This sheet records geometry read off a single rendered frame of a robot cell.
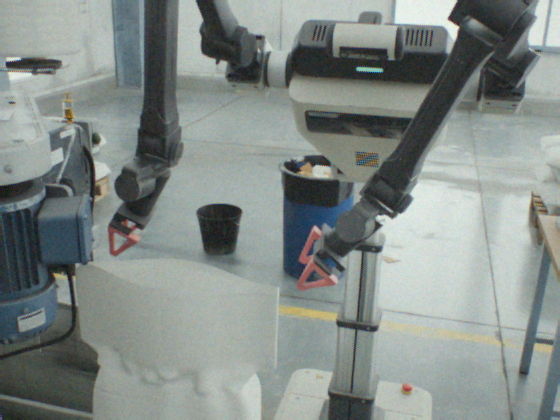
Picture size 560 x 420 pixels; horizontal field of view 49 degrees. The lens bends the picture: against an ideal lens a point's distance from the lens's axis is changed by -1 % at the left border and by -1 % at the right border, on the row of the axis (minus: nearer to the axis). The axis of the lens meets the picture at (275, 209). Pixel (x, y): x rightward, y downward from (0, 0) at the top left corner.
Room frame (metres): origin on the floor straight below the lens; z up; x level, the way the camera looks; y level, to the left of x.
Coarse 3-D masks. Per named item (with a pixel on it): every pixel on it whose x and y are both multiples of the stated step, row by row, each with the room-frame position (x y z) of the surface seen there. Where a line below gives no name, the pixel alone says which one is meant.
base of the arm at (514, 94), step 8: (488, 72) 1.36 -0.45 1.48; (488, 80) 1.39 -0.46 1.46; (496, 80) 1.35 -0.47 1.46; (488, 88) 1.38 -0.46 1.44; (496, 88) 1.37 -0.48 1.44; (504, 88) 1.36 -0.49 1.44; (512, 88) 1.36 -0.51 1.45; (520, 88) 1.36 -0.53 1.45; (488, 96) 1.37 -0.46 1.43; (496, 96) 1.37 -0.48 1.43; (504, 96) 1.36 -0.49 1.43; (512, 96) 1.37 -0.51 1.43; (520, 96) 1.36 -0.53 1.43
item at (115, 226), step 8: (112, 224) 1.15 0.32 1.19; (120, 224) 1.16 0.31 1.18; (112, 232) 1.15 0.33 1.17; (120, 232) 1.15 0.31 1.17; (128, 232) 1.15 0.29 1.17; (112, 240) 1.17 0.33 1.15; (128, 240) 1.15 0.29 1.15; (136, 240) 1.15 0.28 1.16; (112, 248) 1.17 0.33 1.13; (120, 248) 1.17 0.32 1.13
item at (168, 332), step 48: (96, 288) 1.25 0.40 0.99; (144, 288) 1.16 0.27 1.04; (192, 288) 1.29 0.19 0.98; (240, 288) 1.17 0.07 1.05; (96, 336) 1.25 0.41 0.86; (144, 336) 1.16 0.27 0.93; (192, 336) 1.14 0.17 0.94; (240, 336) 1.17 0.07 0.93; (96, 384) 1.20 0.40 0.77; (144, 384) 1.16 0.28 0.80; (192, 384) 1.15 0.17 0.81; (240, 384) 1.15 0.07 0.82
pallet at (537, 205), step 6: (534, 192) 4.61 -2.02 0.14; (534, 198) 4.47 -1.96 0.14; (540, 198) 4.49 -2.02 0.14; (534, 204) 4.44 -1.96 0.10; (540, 204) 4.38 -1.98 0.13; (534, 210) 4.36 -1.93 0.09; (540, 210) 4.22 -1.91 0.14; (546, 210) 4.21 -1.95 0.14; (534, 216) 4.31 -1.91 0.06; (534, 222) 4.25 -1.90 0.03; (540, 234) 3.91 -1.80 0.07; (540, 240) 3.90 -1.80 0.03
